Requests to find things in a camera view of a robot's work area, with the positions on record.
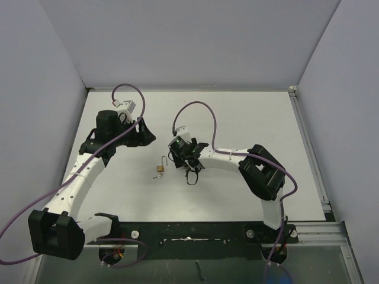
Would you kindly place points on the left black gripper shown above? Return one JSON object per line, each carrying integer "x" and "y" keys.
{"x": 140, "y": 139}

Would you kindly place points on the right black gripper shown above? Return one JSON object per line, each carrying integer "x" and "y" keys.
{"x": 179, "y": 159}

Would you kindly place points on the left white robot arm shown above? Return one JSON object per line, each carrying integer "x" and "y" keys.
{"x": 56, "y": 230}

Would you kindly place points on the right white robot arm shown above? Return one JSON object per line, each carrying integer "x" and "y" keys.
{"x": 263, "y": 179}

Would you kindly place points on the left brass padlock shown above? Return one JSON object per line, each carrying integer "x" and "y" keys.
{"x": 163, "y": 164}

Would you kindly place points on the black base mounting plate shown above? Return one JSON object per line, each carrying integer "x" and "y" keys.
{"x": 133, "y": 242}

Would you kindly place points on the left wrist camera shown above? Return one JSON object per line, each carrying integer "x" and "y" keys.
{"x": 125, "y": 108}

